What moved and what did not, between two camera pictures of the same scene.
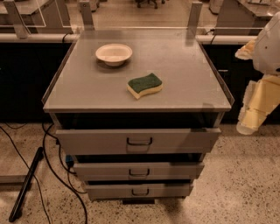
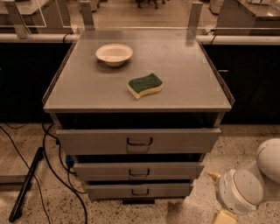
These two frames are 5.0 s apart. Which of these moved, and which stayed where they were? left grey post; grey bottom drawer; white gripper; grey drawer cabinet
Moved: white gripper
Stayed: grey bottom drawer; grey drawer cabinet; left grey post
